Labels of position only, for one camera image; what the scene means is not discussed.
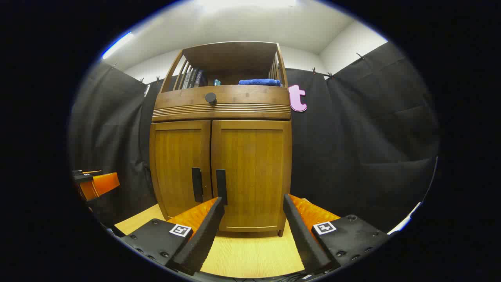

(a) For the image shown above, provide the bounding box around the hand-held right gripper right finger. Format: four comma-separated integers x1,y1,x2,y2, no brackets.
283,193,389,275

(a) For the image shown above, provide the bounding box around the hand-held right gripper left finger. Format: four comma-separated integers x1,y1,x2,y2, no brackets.
119,197,226,276

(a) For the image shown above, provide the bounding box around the black cabinet door handle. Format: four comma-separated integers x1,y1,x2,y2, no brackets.
216,169,228,205
191,167,204,203

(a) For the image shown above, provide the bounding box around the wooden shoe cabinet door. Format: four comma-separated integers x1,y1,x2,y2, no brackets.
211,120,293,233
150,121,213,220

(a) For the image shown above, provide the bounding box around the wooden double-door shoe cabinet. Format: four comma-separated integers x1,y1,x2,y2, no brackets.
149,41,293,237

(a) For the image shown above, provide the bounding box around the black backdrop cloth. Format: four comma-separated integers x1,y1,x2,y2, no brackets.
70,41,441,235

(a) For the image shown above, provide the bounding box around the blue folded cloth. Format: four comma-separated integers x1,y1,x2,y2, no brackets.
238,79,281,87

